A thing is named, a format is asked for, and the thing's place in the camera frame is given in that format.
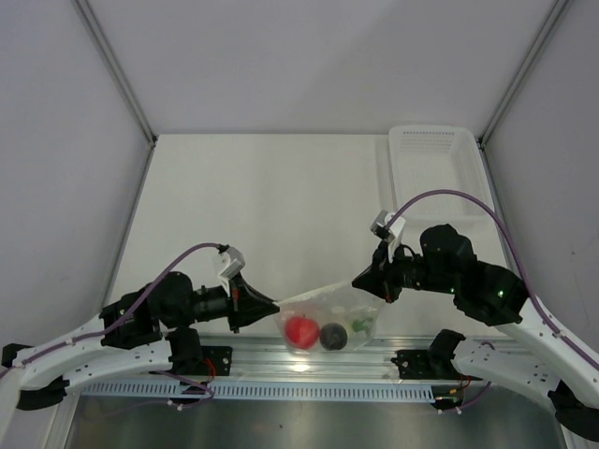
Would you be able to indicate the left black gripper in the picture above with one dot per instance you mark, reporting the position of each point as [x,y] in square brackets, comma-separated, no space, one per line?
[245,305]

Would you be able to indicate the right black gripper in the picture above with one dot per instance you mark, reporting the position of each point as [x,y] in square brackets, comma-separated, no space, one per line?
[373,279]

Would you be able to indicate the white daikon radish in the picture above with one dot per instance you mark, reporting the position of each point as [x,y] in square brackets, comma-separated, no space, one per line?
[362,321]

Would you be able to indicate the clear zip top bag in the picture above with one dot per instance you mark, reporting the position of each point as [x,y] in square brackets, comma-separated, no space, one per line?
[328,304]

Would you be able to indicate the red tomato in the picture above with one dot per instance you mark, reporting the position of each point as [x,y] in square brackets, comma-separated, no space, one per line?
[301,332]

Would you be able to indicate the black round food item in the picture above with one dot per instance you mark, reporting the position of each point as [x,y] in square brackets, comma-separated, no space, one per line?
[333,337]

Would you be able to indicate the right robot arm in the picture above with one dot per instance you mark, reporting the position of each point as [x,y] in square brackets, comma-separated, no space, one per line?
[555,376]

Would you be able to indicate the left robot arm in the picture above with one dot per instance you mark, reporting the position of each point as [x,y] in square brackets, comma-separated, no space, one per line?
[148,331]

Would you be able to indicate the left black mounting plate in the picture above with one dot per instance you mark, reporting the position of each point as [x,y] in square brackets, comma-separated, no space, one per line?
[216,361]

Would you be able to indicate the black mounting plate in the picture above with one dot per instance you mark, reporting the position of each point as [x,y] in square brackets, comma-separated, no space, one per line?
[415,364]
[216,361]

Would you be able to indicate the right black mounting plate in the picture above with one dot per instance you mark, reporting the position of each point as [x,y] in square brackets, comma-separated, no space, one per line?
[415,364]

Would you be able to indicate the white plastic basket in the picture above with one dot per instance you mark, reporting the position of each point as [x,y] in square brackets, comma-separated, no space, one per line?
[432,157]

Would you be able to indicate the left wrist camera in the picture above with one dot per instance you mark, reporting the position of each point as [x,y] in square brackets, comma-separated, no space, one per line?
[227,264]

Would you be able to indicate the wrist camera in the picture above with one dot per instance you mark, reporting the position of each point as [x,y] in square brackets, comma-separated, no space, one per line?
[227,264]
[389,228]

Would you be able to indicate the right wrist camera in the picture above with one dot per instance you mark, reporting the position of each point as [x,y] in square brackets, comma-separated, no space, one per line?
[389,228]

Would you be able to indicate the white slotted cable duct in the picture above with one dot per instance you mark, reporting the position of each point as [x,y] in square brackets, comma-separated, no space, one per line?
[149,388]

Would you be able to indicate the right aluminium frame post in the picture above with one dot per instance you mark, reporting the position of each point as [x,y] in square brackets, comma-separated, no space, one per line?
[526,66]

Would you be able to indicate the aluminium frame post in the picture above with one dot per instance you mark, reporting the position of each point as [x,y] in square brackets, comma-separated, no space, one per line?
[114,67]
[526,66]

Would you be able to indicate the left aluminium frame post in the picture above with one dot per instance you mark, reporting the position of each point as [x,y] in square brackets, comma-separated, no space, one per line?
[114,67]

